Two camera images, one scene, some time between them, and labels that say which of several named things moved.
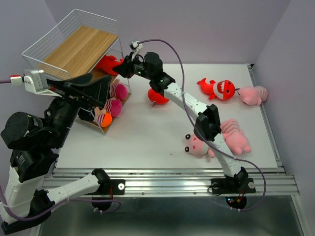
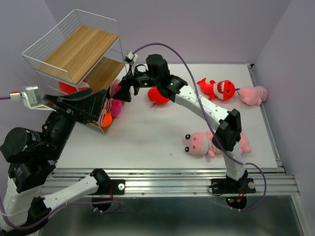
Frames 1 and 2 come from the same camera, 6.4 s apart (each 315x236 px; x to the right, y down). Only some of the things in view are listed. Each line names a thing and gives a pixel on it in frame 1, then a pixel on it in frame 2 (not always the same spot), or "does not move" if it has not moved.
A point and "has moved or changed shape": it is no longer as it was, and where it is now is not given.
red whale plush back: x=157 y=98 does not move
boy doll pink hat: x=116 y=108 does not move
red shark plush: x=107 y=63 has moved or changed shape
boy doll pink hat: x=118 y=90 does not move
